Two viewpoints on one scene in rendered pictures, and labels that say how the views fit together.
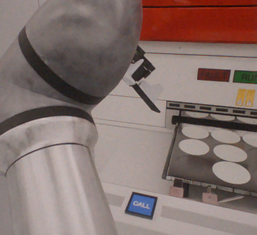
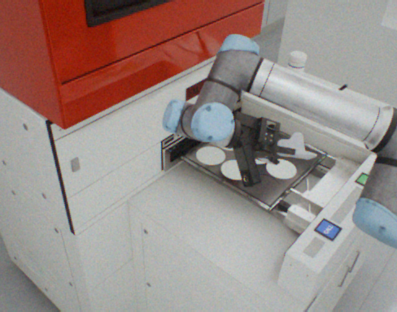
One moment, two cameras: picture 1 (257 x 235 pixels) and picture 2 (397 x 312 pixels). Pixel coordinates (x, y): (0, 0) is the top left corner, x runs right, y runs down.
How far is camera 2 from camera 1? 1.00 m
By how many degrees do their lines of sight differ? 59
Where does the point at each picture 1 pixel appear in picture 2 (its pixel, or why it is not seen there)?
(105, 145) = (98, 247)
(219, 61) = (201, 72)
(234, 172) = (282, 166)
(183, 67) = (173, 96)
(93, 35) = not seen: outside the picture
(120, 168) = (208, 240)
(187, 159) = not seen: hidden behind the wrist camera
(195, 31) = (194, 56)
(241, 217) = (347, 188)
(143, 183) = (242, 231)
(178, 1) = (180, 29)
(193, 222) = (346, 211)
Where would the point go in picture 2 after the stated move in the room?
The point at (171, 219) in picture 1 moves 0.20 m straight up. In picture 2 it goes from (341, 220) to (363, 164)
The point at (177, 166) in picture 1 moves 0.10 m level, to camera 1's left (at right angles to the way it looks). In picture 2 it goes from (261, 194) to (250, 215)
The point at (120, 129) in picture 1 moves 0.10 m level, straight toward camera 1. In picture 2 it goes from (115, 212) to (143, 221)
